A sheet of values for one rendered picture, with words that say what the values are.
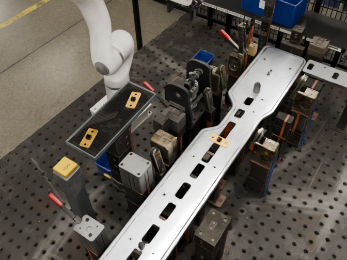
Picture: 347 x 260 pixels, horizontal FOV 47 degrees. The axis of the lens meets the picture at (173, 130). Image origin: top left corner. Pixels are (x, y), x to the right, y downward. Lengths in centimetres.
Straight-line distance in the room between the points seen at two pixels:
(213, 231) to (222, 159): 32
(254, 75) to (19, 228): 124
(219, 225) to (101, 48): 85
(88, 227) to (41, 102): 206
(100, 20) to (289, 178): 109
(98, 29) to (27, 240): 92
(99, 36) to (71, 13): 254
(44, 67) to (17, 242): 208
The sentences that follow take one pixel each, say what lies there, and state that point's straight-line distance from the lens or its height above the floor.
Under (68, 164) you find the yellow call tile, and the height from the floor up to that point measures 116.
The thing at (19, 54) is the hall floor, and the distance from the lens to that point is 384.
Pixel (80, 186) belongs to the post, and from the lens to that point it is 147.
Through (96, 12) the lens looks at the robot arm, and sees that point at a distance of 163.
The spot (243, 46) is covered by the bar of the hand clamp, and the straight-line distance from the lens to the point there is 189.
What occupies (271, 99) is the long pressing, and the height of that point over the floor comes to 100.
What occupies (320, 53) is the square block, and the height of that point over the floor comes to 103.
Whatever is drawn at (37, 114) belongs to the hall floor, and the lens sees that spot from 324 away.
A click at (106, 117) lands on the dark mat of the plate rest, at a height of 116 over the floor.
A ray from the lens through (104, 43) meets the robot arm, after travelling 168.
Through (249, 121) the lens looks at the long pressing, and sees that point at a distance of 169.
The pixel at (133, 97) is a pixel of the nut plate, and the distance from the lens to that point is 154.
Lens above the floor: 226
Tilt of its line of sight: 50 degrees down
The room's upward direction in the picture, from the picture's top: 2 degrees counter-clockwise
